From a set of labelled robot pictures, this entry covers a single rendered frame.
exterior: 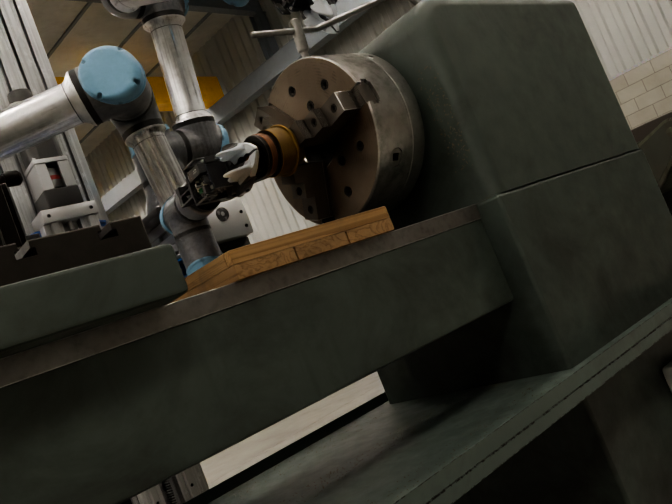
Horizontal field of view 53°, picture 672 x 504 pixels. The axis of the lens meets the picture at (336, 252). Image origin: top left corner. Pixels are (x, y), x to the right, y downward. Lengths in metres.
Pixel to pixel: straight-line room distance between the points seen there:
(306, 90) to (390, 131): 0.19
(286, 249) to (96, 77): 0.64
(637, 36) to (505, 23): 9.96
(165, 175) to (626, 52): 10.30
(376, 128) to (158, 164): 0.54
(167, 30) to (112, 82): 0.56
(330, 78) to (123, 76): 0.42
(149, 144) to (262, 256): 0.68
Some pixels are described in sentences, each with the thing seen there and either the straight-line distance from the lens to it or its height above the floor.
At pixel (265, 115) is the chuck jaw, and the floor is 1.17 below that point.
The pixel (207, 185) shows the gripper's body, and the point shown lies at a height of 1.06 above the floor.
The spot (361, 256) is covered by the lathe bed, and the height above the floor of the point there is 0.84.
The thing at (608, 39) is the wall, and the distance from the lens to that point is 11.51.
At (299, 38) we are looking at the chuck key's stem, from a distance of 1.35.
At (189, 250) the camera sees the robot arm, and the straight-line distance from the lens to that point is 1.35.
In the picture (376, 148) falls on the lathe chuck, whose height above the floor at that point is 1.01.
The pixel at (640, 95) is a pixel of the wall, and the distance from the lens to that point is 11.31.
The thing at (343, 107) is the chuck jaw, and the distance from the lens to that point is 1.16.
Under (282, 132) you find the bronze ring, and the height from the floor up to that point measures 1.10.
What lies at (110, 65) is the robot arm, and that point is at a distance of 1.43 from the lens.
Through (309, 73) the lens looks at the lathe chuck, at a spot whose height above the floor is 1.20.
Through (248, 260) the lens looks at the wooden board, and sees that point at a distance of 0.89.
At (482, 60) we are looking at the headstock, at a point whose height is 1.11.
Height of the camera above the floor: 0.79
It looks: 4 degrees up
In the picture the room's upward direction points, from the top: 22 degrees counter-clockwise
